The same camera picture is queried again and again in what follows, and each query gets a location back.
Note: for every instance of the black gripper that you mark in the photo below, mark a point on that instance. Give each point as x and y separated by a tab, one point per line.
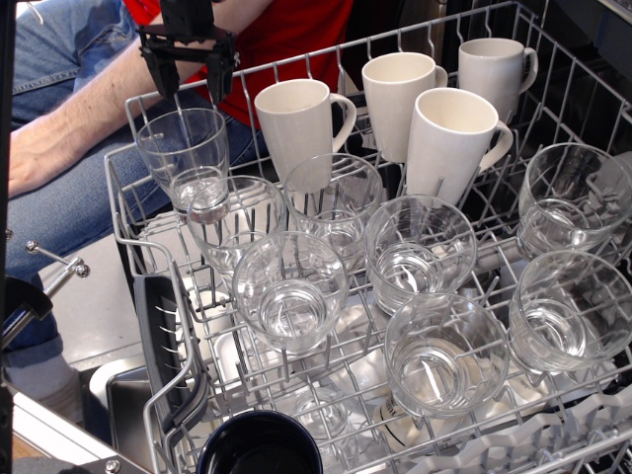
188	22

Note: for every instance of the tall clear glass cup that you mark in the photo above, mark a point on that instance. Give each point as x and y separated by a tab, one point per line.
185	151

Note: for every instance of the person's bare forearm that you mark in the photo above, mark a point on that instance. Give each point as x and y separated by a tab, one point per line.
97	109

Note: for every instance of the person's bare hand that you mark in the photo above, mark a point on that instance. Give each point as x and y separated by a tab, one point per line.
39	152

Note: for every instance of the white mug left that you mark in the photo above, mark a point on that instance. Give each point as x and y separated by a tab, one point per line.
303	123

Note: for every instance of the white mug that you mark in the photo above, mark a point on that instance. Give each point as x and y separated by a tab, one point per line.
303	123
455	135
391	83
498	70

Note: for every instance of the clear glass second row left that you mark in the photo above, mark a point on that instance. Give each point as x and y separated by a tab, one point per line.
229	215

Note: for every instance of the clear glass behind white mug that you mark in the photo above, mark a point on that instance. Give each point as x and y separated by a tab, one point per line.
332	196

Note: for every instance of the white mug back centre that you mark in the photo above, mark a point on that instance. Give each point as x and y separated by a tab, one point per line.
391	83

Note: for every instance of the clear glass front left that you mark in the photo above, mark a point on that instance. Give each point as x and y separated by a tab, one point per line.
291	288

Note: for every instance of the white mug front right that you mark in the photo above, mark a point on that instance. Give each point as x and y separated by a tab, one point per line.
455	135

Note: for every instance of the black clamp with metal rods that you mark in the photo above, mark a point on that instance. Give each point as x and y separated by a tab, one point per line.
29	306

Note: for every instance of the white mug back right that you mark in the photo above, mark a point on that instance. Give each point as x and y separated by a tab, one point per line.
498	70

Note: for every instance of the small glass lower rack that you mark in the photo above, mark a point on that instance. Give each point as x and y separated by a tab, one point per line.
322	412

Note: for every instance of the dark blue mug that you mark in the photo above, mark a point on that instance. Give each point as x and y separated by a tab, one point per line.
260	442

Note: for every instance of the clear glass front centre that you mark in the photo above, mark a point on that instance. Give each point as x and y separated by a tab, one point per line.
444	355

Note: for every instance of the clear glass far right upper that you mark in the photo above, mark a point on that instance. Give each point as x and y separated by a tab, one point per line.
572	197

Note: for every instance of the clear glass far right lower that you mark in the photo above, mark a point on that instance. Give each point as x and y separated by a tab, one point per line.
570	310

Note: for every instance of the black frame post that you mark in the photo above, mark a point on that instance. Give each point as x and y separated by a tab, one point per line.
8	27

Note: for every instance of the grey wire dishwasher rack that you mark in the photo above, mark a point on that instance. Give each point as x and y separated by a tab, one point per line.
200	365

